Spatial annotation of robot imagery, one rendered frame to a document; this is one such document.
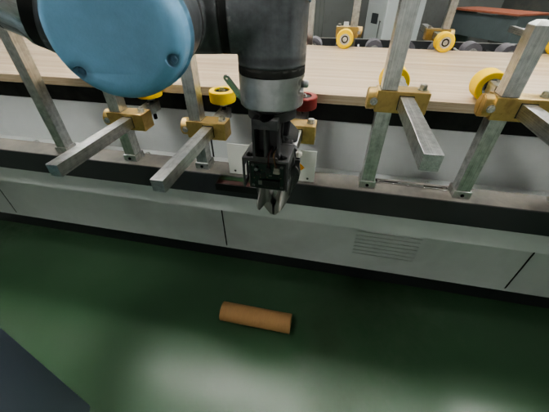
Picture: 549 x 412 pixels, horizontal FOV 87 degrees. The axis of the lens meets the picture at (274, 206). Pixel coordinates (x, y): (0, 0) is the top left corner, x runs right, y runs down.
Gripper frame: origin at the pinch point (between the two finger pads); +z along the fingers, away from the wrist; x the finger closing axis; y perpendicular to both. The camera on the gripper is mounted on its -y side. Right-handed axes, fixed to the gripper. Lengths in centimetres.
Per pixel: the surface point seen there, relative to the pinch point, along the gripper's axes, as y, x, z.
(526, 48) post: -29, 44, -24
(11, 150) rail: -27, -100, 12
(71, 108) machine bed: -51, -93, 5
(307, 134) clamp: -28.6, 2.8, -2.9
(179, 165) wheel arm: -7.9, -23.6, -1.7
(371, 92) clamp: -29.1, 16.8, -14.3
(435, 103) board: -46, 37, -8
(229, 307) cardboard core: -22, -24, 74
